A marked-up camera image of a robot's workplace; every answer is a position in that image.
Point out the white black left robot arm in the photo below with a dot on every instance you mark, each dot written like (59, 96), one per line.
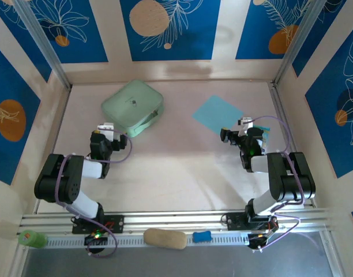
(52, 176)

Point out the blue white snack packet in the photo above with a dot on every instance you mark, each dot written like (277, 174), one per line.
(266, 134)

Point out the mint green zip pouch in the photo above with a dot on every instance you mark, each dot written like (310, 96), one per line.
(130, 104)

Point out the black circuit board green light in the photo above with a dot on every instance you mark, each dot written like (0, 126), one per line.
(95, 239)

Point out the blue bone-shaped block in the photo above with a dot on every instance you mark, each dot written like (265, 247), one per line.
(202, 236)

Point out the beige oblong case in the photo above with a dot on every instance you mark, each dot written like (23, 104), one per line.
(165, 239)

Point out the green tape roll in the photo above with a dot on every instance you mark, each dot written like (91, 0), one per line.
(32, 238)

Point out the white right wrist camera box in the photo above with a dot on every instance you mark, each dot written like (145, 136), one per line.
(247, 122)

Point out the aluminium side rail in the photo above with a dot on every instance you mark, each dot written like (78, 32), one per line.
(280, 109)

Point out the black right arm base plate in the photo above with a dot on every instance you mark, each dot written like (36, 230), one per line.
(235, 221)

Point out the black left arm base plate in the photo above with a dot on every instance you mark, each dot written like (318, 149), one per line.
(118, 223)

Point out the long aluminium base rail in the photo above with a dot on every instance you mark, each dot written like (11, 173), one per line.
(176, 219)

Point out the aluminium frame post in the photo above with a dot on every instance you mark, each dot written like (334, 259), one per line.
(297, 37)
(41, 40)

